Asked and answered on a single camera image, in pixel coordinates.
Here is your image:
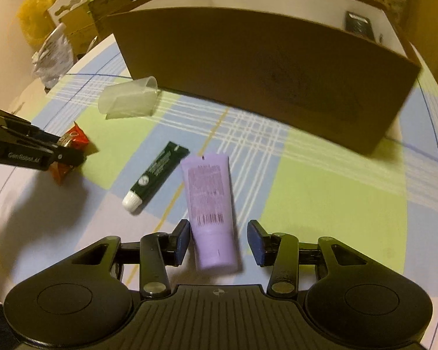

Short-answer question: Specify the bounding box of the brown carton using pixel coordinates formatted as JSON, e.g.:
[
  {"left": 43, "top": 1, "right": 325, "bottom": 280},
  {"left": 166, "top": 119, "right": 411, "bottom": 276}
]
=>
[{"left": 87, "top": 0, "right": 133, "bottom": 38}]

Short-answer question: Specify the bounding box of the yellow plastic bag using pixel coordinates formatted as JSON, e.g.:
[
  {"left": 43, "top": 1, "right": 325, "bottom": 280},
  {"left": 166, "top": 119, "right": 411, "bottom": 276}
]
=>
[{"left": 16, "top": 0, "right": 65, "bottom": 47}]

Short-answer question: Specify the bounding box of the crumpled white plastic bag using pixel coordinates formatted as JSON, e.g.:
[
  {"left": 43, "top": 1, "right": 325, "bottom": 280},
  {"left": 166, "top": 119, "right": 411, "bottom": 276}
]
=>
[{"left": 32, "top": 23, "right": 76, "bottom": 89}]

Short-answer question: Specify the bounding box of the red snack packet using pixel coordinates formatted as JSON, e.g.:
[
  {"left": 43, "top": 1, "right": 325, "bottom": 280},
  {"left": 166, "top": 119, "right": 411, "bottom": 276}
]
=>
[{"left": 47, "top": 123, "right": 99, "bottom": 186}]

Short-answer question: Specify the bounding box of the brown cardboard box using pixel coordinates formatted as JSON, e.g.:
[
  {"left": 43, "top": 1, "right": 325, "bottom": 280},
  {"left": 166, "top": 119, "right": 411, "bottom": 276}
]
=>
[{"left": 104, "top": 0, "right": 423, "bottom": 156}]

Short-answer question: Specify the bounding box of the purple tube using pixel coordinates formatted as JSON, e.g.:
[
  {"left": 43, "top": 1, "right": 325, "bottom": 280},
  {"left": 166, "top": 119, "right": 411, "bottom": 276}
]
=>
[{"left": 180, "top": 153, "right": 242, "bottom": 272}]

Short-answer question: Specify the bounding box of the cardboard box with white card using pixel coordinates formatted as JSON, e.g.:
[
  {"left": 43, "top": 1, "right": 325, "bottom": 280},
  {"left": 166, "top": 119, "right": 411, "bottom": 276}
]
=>
[{"left": 47, "top": 0, "right": 96, "bottom": 52}]

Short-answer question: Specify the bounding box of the green tube with white cap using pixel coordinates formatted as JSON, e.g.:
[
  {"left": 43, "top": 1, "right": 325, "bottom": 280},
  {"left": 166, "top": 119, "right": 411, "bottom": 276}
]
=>
[{"left": 122, "top": 141, "right": 190, "bottom": 213}]

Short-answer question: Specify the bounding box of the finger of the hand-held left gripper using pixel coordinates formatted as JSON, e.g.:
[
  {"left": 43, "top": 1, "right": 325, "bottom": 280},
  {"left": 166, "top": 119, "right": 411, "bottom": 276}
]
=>
[
  {"left": 51, "top": 145, "right": 87, "bottom": 166},
  {"left": 0, "top": 104, "right": 61, "bottom": 146}
]

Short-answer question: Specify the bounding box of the clear plastic cup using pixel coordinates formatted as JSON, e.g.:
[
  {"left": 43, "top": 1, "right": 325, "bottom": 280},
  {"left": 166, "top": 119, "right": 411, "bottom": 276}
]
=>
[{"left": 97, "top": 76, "right": 161, "bottom": 120}]

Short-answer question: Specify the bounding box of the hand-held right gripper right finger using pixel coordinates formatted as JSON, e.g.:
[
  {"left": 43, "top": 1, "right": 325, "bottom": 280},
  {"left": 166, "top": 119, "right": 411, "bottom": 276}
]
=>
[{"left": 247, "top": 219, "right": 368, "bottom": 295}]

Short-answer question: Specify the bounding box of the brown wooden panel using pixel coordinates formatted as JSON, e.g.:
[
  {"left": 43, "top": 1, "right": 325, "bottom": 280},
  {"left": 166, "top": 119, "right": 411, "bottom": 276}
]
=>
[{"left": 401, "top": 0, "right": 438, "bottom": 92}]

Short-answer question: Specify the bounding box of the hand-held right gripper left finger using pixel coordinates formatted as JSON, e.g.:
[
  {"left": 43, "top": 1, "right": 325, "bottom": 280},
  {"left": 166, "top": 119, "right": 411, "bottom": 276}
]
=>
[{"left": 69, "top": 219, "right": 191, "bottom": 298}]

